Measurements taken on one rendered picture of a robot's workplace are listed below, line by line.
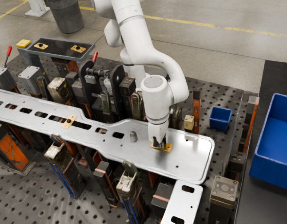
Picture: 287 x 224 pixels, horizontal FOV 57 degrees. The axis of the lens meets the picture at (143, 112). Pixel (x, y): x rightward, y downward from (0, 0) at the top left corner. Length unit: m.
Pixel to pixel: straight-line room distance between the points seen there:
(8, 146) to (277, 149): 1.22
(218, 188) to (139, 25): 0.59
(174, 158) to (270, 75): 0.63
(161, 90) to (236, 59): 2.48
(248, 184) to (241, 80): 2.07
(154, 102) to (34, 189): 0.90
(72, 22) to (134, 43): 3.32
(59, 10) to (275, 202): 3.65
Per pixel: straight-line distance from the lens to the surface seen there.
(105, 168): 1.09
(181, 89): 0.87
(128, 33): 0.88
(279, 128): 1.16
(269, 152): 1.08
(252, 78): 3.00
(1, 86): 1.75
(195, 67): 3.11
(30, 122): 1.39
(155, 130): 0.94
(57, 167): 1.19
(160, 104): 0.85
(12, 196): 1.57
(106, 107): 1.26
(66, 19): 4.13
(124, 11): 0.89
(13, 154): 1.53
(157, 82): 0.83
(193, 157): 1.06
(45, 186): 1.51
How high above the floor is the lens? 1.88
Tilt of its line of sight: 46 degrees down
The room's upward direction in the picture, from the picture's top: 10 degrees counter-clockwise
